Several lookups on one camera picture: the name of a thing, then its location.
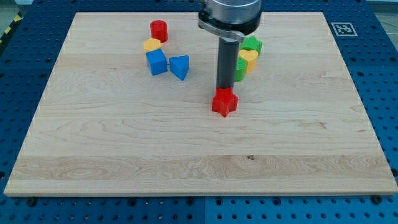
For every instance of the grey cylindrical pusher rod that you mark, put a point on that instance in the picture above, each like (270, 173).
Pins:
(227, 60)

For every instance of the yellow heart block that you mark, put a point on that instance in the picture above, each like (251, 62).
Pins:
(250, 57)

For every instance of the green cylinder block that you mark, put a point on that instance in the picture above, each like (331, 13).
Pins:
(240, 69)

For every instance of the green star block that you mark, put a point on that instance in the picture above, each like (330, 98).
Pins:
(251, 43)

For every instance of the red star block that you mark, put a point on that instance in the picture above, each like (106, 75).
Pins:
(224, 101)

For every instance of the blue triangle block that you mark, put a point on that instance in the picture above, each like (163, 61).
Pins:
(179, 66)

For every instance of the blue cube block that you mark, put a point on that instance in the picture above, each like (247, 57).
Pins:
(157, 62)

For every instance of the red cylinder block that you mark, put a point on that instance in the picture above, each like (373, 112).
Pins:
(158, 30)

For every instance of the yellow pentagon block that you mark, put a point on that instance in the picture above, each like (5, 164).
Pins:
(151, 44)

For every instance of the white fiducial marker tag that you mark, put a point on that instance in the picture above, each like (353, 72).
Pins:
(344, 29)

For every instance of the wooden board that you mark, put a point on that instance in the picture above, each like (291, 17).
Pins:
(107, 127)

